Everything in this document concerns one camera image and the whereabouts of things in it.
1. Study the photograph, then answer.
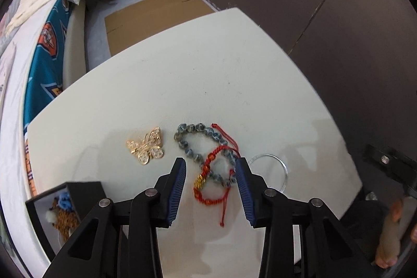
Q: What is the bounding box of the red cord bracelet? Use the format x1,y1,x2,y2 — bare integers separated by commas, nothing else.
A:
193,123,242,228

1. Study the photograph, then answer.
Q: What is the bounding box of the blue scrunchie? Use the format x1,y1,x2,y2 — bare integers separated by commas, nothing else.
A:
54,193,76,212

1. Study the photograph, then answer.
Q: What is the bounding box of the leopard print scrunchie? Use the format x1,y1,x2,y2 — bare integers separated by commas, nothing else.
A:
49,205,80,243

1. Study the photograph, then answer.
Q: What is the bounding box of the grey bead bracelet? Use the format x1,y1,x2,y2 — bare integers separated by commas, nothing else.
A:
174,122,242,189

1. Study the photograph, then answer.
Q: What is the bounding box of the black gift box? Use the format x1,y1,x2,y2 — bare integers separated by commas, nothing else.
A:
25,181,106,249

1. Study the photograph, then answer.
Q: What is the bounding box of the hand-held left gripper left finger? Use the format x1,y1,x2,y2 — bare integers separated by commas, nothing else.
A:
42,157,187,278

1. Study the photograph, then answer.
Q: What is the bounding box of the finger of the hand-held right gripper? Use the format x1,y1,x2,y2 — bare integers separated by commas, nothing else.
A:
363,144,417,197

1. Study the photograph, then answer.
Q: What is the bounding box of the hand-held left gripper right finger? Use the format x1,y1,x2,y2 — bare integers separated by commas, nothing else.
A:
235,157,382,278

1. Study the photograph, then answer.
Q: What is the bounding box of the flattened cardboard sheet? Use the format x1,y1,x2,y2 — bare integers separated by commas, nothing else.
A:
104,0,216,57

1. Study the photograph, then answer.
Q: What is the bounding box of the white bed blanket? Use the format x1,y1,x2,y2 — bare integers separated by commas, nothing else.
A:
0,14,36,265

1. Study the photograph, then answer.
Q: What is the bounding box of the person's right hand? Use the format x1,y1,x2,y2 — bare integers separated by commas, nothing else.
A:
375,198,417,269

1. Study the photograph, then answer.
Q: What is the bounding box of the gold butterfly brooch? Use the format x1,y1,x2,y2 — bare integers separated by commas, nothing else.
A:
126,126,165,165

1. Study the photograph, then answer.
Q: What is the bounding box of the bed with teal printed sheet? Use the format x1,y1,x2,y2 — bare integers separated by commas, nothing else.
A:
0,0,95,269

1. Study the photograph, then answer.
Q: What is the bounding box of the silver bangle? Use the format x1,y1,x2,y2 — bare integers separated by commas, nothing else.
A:
246,153,290,192

